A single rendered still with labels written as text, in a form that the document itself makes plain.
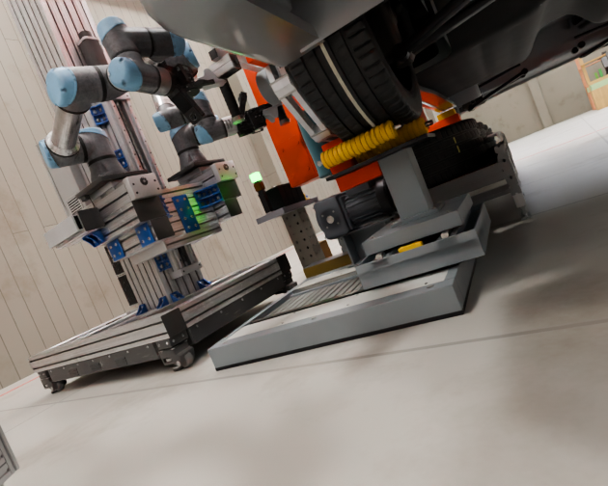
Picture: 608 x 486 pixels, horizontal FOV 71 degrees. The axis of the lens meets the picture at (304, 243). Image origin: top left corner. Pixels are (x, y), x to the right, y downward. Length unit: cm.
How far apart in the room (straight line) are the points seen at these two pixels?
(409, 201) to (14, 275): 388
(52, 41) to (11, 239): 262
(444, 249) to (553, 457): 72
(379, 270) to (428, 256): 15
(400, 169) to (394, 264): 33
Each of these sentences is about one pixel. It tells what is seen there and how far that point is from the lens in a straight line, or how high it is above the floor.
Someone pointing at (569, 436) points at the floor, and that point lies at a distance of 65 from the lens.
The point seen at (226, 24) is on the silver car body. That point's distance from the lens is 87.
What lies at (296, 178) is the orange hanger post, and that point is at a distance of 207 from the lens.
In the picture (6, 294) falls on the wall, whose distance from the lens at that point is 460.
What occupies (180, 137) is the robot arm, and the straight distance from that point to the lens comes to 230.
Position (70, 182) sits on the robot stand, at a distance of 242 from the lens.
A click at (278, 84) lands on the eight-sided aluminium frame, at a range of 132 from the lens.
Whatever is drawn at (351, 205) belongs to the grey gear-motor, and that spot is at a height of 34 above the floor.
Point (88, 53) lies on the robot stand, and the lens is 239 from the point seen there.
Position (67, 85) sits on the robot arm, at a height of 103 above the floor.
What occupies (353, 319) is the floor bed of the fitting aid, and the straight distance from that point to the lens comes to 119.
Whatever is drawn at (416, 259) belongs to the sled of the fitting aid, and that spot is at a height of 13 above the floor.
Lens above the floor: 37
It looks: 3 degrees down
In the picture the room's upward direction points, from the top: 22 degrees counter-clockwise
